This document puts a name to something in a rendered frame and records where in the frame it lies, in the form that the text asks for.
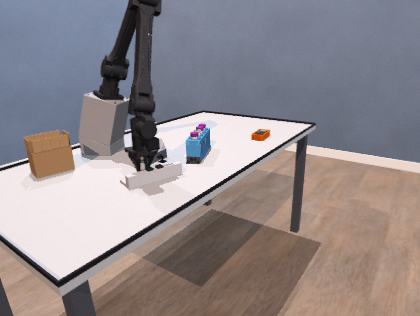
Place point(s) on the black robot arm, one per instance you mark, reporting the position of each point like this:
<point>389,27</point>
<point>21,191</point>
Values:
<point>141,97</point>

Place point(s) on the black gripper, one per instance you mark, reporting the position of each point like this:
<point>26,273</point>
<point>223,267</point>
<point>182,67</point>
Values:
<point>137,157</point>

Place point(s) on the small brown cardboard box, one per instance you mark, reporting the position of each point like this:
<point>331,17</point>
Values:
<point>52,153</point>

